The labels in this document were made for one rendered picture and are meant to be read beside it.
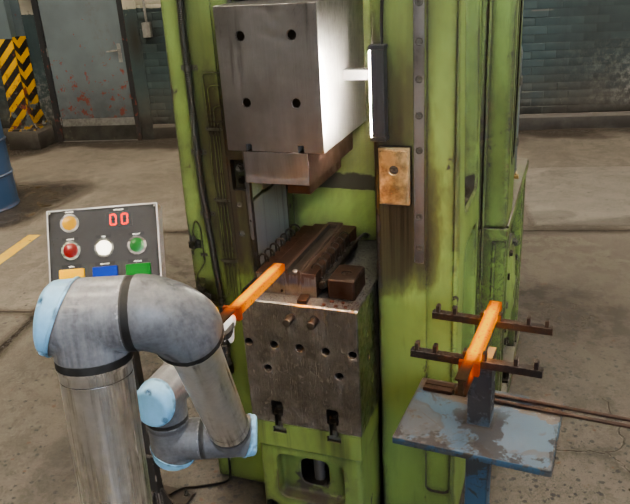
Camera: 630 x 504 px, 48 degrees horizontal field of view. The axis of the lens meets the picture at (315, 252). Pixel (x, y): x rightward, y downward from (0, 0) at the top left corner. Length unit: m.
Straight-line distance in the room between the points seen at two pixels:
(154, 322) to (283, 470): 1.58
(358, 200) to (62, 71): 6.78
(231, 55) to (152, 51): 6.47
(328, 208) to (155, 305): 1.58
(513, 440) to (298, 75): 1.11
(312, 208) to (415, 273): 0.57
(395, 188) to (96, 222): 0.92
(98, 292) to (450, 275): 1.32
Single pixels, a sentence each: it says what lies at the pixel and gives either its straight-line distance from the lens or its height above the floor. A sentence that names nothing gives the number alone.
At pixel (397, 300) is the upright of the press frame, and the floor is 0.86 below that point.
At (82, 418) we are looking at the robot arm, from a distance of 1.13.
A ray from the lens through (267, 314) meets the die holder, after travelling 2.16.
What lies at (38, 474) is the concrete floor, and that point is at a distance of 3.19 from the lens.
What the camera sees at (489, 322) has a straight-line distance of 1.87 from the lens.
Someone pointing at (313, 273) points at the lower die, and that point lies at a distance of 2.11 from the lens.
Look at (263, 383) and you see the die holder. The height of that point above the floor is 0.61.
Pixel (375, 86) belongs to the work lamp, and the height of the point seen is 1.53.
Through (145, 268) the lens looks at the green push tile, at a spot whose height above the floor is 1.03.
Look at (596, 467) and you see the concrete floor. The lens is 3.02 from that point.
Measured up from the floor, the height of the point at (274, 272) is 1.06.
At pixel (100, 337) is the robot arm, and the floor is 1.38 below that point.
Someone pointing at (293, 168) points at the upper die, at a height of 1.32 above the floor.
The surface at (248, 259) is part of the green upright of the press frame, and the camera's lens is 2.35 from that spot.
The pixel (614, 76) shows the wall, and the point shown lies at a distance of 8.21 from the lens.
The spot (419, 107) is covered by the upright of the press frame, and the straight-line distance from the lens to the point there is 2.01.
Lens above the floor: 1.86
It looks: 23 degrees down
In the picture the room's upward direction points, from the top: 4 degrees counter-clockwise
